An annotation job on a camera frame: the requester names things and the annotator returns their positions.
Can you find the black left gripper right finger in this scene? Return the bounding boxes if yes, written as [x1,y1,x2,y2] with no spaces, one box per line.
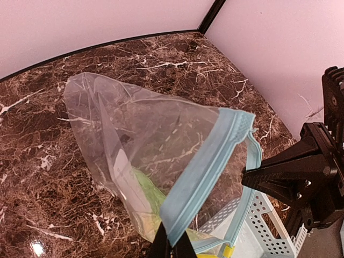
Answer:
[174,232,197,258]

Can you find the white slotted cable duct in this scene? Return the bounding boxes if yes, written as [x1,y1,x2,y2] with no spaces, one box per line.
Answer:
[291,224,307,257]

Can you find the green toy bitter gourd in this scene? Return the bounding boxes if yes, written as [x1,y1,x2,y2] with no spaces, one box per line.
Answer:
[128,166,173,224]

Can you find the light blue perforated plastic basket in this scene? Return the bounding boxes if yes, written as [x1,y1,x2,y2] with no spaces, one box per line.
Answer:
[199,191,298,257]

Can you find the black frame post right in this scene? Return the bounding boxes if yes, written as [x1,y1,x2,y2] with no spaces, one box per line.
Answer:
[197,0,226,35]

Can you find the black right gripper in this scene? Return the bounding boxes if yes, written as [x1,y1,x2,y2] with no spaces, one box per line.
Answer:
[241,66,343,230]

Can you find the clear zip bag blue zipper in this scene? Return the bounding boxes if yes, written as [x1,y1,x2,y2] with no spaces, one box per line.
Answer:
[63,73,262,254]

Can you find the yellow toy mango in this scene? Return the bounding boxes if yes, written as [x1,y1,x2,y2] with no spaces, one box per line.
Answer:
[196,243,233,258]

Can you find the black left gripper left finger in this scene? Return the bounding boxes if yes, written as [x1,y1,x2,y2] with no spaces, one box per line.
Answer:
[151,223,171,258]

